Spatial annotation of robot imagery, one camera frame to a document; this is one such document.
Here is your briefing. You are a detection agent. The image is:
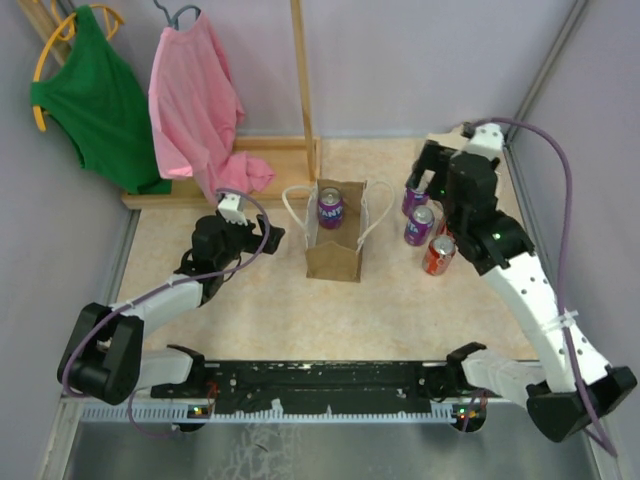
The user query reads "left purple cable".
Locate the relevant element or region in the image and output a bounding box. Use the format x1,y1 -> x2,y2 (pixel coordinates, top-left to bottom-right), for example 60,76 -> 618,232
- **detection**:
62,187 -> 271,440

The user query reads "purple cable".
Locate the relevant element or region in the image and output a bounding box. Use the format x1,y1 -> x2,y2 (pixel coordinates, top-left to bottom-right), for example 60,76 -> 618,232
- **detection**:
469,117 -> 619,457
62,187 -> 271,440

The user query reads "brown canvas bag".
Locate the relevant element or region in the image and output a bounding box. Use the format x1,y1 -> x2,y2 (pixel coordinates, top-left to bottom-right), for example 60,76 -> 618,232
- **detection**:
281,179 -> 395,283

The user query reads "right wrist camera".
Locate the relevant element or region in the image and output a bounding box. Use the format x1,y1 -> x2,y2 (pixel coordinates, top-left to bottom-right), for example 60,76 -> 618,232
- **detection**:
461,123 -> 504,160

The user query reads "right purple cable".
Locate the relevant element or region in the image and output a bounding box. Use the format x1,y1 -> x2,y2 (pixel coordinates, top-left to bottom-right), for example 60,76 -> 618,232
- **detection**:
469,117 -> 619,457

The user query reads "purple soda can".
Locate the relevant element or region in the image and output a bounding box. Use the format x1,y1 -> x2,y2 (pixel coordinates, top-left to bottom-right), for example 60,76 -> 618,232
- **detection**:
317,187 -> 344,229
404,205 -> 435,246
401,187 -> 429,217

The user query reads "wooden clothes rack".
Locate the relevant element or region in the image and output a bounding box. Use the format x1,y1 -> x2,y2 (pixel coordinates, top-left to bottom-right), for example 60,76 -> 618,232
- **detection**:
18,1 -> 322,210

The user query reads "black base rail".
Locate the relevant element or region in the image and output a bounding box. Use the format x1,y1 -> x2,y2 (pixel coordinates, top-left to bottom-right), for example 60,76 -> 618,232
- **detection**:
151,360 -> 487,432

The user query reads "beige folded cloth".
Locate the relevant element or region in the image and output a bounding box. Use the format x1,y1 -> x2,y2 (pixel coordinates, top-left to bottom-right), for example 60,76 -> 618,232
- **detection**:
425,122 -> 503,171

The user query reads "yellow hanger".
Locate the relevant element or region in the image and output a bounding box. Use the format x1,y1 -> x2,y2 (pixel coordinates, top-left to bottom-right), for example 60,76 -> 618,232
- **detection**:
30,3 -> 125,133

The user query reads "pink t-shirt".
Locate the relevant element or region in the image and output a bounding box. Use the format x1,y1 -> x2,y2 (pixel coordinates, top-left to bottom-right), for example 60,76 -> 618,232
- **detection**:
148,14 -> 275,204

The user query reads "red cola can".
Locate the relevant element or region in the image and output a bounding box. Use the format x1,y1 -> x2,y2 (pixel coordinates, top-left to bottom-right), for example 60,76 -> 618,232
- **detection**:
435,216 -> 448,236

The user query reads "green tank top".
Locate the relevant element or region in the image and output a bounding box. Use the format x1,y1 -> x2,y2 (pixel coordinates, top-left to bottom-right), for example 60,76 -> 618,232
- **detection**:
30,4 -> 171,195

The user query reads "red soda can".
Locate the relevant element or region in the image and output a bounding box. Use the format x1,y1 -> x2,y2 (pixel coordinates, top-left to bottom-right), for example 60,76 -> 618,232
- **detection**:
423,235 -> 456,276

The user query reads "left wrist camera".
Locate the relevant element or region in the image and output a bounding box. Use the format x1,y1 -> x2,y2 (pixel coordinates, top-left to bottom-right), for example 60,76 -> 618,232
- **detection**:
217,193 -> 247,226

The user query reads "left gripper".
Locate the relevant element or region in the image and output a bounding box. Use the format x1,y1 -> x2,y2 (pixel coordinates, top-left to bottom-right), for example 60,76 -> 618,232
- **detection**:
216,213 -> 285,270

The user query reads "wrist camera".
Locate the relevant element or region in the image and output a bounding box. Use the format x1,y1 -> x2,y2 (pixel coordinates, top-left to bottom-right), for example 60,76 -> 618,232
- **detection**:
217,193 -> 247,226
461,123 -> 504,160

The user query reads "grey hanger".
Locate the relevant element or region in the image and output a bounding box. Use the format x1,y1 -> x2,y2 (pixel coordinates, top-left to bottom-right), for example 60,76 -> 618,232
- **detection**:
153,0 -> 202,30

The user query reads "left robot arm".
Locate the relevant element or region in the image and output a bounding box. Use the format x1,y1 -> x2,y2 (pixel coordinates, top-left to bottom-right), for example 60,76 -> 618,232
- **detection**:
57,213 -> 285,405

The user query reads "aluminium frame profile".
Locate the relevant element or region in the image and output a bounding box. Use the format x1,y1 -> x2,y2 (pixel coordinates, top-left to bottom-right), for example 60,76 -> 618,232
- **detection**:
59,362 -> 601,426

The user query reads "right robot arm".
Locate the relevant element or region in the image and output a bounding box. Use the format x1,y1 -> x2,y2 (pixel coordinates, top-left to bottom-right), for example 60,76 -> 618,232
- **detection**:
407,140 -> 638,442

